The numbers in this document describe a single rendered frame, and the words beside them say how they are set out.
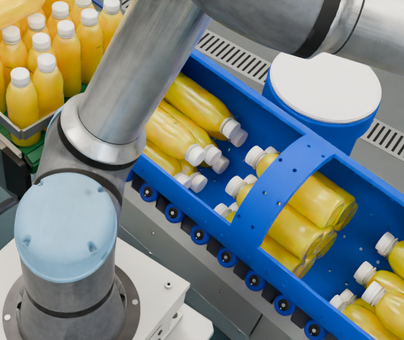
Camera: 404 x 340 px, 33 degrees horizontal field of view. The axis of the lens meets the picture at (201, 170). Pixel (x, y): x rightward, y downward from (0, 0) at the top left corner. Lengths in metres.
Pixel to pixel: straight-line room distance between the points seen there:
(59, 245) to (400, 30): 0.43
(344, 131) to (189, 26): 0.98
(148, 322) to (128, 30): 0.43
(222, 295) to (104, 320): 0.58
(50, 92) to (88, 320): 0.78
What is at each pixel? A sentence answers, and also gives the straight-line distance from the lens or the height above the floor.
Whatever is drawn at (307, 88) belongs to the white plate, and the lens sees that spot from 1.68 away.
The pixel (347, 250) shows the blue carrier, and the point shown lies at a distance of 1.46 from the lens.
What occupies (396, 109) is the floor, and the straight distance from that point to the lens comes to 3.34.
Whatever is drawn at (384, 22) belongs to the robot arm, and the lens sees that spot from 0.58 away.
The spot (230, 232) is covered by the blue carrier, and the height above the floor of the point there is 1.10.
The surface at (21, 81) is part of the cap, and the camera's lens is 1.52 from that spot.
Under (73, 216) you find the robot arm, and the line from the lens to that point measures 0.81.
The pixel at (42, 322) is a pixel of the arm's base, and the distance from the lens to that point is 0.92.
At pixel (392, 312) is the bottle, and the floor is 1.13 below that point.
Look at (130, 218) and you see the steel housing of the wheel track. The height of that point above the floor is 0.87.
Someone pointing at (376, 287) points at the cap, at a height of 1.12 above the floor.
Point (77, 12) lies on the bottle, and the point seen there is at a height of 1.06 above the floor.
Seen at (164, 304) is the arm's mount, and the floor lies 1.25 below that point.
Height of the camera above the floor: 2.13
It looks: 49 degrees down
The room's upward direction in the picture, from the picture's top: 11 degrees clockwise
